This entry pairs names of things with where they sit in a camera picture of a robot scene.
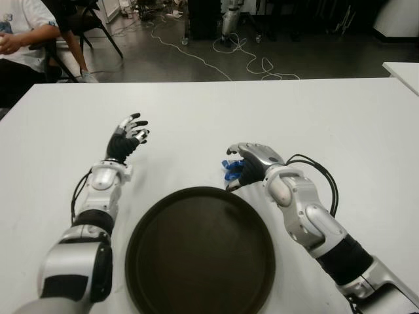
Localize dark round tray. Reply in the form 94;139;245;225
124;186;276;314

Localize white pillar black base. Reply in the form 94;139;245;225
373;0;419;44

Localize white cabinet panel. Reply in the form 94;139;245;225
98;0;124;25

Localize silver standing robot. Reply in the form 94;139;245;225
221;0;246;43

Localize white side table corner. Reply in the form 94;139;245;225
382;61;419;97

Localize black wheeled stand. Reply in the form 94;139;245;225
242;0;302;44

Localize blue Oreo packet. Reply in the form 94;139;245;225
219;158;246;182

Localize folded metal stand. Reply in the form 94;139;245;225
333;5;357;34

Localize white floor cable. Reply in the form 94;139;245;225
149;21;232;81
212;31;301;81

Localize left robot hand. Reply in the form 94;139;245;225
106;113;151;164

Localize black wheeled cabinet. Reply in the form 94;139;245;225
181;0;224;46

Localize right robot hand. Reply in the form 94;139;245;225
225;142;286;192

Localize black chair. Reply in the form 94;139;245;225
55;0;124;60
29;42;80;84

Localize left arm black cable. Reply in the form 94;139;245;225
70;171;92;226

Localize person in white shirt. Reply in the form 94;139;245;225
0;0;63;109

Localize right arm black cables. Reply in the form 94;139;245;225
286;153;340;217

